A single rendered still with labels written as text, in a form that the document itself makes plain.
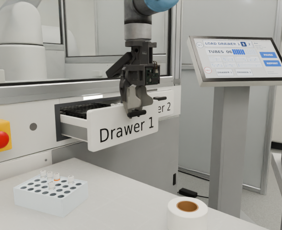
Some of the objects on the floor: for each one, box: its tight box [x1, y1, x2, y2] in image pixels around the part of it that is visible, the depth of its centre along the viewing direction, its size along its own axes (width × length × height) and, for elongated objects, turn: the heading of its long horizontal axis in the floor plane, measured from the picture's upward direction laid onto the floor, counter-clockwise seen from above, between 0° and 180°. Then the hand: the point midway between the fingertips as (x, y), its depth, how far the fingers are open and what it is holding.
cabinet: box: [0, 115, 179, 195], centre depth 132 cm, size 95×103×80 cm
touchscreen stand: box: [208, 86, 258, 225], centre depth 156 cm, size 50×45×102 cm
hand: (132, 112), depth 78 cm, fingers closed on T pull, 3 cm apart
